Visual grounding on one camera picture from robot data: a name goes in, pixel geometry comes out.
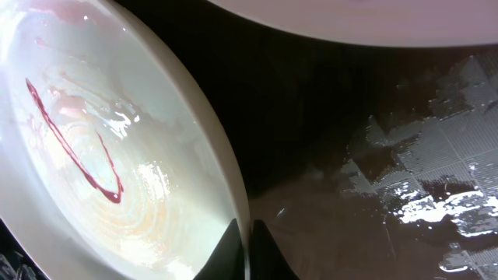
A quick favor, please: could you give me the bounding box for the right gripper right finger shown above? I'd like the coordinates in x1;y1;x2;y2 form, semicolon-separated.
249;219;300;280

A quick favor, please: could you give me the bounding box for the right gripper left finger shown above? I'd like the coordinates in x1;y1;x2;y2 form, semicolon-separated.
194;219;245;280

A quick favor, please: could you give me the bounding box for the cream white plate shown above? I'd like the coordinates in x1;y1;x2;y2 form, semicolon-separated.
1;0;251;279

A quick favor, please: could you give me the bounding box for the pink plate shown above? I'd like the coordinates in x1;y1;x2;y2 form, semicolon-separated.
210;0;497;47

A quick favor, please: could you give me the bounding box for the large brown serving tray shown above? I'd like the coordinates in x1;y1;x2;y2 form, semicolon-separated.
0;0;498;280

